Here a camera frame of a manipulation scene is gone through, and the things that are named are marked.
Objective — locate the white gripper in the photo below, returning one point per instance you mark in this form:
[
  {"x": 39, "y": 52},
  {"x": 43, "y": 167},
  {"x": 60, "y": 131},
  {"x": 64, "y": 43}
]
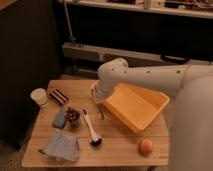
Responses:
[{"x": 98, "y": 100}]

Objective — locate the silver metal fork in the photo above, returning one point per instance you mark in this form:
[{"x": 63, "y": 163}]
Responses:
[{"x": 101, "y": 112}]

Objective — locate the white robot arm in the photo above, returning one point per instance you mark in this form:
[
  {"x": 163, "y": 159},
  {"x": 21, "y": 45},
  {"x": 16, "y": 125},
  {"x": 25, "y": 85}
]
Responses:
[{"x": 191, "y": 142}]

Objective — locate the small dark cup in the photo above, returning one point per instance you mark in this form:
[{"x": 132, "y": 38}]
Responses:
[{"x": 73, "y": 117}]

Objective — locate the yellow plastic bin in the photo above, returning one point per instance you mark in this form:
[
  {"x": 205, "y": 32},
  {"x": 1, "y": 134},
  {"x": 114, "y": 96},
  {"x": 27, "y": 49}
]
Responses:
[{"x": 135, "y": 106}]

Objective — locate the brown striped block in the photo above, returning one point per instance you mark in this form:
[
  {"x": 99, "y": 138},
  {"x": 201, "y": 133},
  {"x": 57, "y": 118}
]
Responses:
[{"x": 59, "y": 97}]

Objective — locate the blue grey sponge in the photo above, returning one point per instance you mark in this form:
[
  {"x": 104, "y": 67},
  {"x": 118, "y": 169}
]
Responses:
[{"x": 60, "y": 119}]

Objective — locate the white paper cup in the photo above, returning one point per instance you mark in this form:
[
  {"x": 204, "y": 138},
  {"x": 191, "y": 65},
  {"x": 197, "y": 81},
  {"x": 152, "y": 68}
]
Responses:
[{"x": 39, "y": 95}]

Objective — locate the blue grey cloth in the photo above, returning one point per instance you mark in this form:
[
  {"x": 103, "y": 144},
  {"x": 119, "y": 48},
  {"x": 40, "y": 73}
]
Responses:
[{"x": 62, "y": 147}]

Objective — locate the orange fruit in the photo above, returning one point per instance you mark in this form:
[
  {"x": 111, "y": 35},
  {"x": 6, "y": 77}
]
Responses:
[{"x": 145, "y": 146}]

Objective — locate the grey vertical pole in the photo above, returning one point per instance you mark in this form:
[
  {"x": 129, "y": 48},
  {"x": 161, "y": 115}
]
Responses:
[{"x": 72, "y": 38}]

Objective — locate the wooden shelf with clutter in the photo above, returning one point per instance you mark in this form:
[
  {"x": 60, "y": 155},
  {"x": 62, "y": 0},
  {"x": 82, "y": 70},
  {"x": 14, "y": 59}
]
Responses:
[{"x": 139, "y": 8}]

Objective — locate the grey metal rail base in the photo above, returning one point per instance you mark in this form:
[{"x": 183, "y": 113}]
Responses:
[{"x": 87, "y": 58}]

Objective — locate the black handle on rail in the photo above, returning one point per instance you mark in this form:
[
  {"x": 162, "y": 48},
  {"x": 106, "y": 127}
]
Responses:
[{"x": 174, "y": 60}]

